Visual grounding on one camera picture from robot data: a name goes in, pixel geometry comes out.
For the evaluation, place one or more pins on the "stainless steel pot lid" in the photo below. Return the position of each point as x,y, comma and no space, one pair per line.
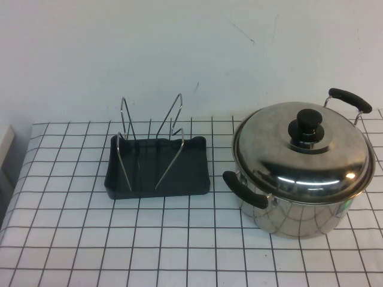
269,149

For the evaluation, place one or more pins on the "white black-grid tablecloth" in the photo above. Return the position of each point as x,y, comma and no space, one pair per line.
89,239

